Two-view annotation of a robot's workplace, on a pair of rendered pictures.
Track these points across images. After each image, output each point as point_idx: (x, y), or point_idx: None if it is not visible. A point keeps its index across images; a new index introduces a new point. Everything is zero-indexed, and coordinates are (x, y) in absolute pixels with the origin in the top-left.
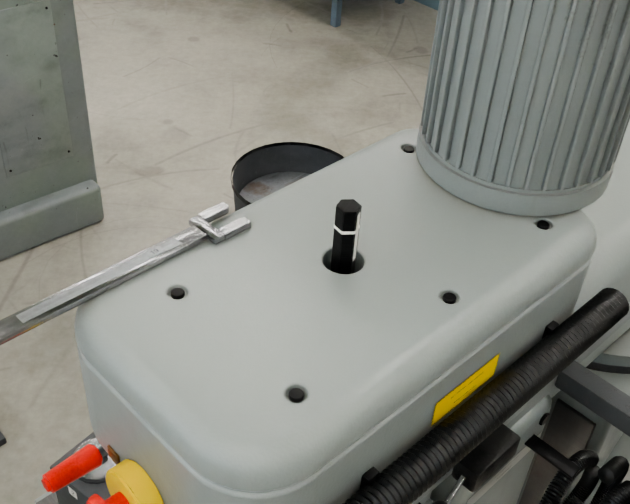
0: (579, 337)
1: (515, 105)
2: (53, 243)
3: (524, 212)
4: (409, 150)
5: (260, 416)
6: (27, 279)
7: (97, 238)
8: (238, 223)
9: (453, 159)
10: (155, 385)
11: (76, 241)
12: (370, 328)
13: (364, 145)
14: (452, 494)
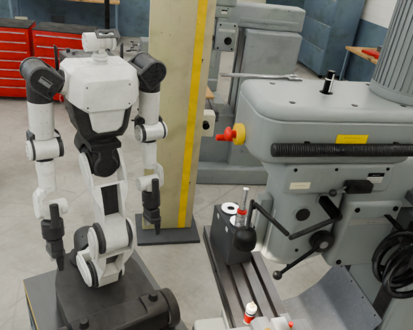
0: (404, 147)
1: (400, 57)
2: (246, 186)
3: (397, 100)
4: (368, 84)
5: (279, 101)
6: (231, 194)
7: (264, 190)
8: (298, 78)
9: (377, 80)
10: (255, 91)
11: (255, 188)
12: (323, 101)
13: None
14: (339, 189)
